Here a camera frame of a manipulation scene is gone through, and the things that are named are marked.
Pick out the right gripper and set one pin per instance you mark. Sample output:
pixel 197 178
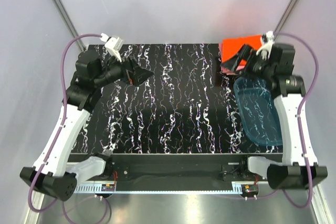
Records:
pixel 232 64

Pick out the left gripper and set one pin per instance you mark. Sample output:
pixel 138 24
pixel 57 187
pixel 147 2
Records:
pixel 129 68

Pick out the orange t-shirt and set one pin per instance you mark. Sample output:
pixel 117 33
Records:
pixel 254 41

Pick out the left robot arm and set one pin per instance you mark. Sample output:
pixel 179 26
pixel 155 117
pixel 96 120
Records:
pixel 49 174

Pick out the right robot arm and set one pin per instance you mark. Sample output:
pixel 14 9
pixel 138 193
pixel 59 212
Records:
pixel 299 168

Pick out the folded salmon t-shirt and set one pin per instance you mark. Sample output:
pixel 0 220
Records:
pixel 228 70

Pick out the blue transparent plastic bin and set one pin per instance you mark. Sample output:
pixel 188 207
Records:
pixel 257 111

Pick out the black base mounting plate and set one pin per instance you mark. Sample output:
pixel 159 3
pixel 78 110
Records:
pixel 189 169

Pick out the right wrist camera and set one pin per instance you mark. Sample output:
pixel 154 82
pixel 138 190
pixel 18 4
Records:
pixel 267 41

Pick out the left aluminium frame post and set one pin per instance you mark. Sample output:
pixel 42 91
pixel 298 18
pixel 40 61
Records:
pixel 65 17

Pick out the aluminium frame post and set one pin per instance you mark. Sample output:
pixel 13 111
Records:
pixel 65 17
pixel 285 16

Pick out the right aluminium frame post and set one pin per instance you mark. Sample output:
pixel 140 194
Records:
pixel 285 16

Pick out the slotted cable duct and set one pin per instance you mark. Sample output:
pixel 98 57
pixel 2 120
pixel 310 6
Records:
pixel 124 188

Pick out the aluminium rail front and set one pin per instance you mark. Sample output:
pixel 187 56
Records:
pixel 318 208

